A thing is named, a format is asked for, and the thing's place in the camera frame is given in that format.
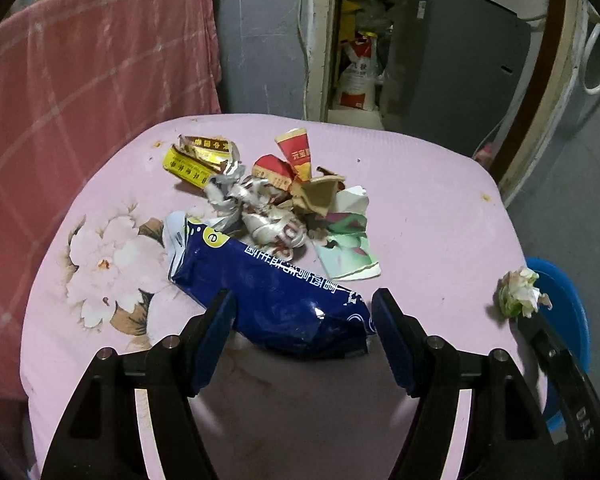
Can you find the yellow crushed paper box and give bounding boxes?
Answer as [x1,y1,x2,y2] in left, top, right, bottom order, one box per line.
[161,134,243,190]

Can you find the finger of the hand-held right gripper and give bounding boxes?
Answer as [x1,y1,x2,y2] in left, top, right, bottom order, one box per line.
[517,312,577,376]

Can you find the grey metal cabinet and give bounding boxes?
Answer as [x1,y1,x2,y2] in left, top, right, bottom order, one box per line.
[380,0,531,148]

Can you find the brown cream wooden door frame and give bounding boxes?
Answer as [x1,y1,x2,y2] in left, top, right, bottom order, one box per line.
[497,0,592,206]

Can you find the white green paper carton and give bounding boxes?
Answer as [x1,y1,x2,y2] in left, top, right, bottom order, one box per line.
[310,185,382,281]

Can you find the blue snack bag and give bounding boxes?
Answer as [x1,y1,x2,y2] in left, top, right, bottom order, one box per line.
[166,211,376,359]

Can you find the silver foil wrapper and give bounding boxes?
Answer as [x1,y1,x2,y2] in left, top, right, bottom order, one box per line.
[237,180,312,261]

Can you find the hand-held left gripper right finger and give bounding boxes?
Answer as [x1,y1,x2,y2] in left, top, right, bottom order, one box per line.
[371,287,563,480]

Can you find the white hose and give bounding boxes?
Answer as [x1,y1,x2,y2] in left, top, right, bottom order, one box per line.
[581,20,600,96]

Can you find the pink floral table cloth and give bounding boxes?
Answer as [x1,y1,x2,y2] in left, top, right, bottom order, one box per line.
[20,112,553,480]

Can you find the pink patterned cloth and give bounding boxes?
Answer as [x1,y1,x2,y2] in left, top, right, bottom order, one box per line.
[474,142,498,167]

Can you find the red crushed paper carton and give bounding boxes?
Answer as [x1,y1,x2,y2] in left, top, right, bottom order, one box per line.
[253,129,315,193]

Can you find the pink plaid cloth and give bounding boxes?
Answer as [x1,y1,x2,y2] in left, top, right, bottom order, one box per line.
[0,0,223,401]

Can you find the white red sack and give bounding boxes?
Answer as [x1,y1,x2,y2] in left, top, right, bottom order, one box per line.
[332,35,381,111]

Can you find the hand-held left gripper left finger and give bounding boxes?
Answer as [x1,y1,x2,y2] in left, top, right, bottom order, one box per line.
[40,289,237,480]

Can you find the white green paper ball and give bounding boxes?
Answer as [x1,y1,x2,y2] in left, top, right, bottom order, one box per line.
[497,266,553,319]

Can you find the brown torn cardboard piece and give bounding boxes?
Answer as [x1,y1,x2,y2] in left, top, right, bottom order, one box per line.
[290,174,348,218]

